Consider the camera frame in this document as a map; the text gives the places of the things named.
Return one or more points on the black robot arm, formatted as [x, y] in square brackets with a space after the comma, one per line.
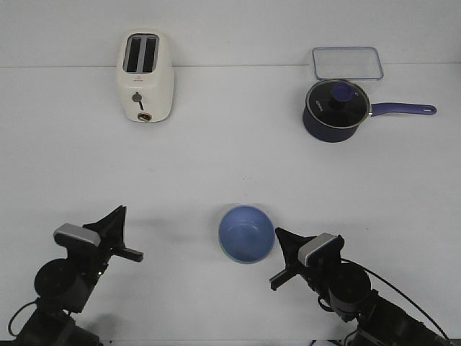
[64, 285]
[344, 288]

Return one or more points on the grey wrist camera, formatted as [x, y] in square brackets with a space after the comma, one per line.
[69, 235]
[324, 245]

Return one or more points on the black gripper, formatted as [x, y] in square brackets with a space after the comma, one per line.
[290, 244]
[111, 232]

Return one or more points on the blue bowl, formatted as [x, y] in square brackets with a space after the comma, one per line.
[245, 228]

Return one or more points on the white two-slot toaster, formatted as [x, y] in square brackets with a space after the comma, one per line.
[145, 76]

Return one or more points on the dark blue saucepan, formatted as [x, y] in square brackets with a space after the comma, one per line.
[335, 135]

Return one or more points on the clear container lid blue rim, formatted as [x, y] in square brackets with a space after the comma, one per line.
[352, 63]

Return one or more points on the green bowl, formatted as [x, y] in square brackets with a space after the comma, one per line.
[244, 258]

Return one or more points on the glass pot lid blue knob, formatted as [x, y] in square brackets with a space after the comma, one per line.
[337, 103]

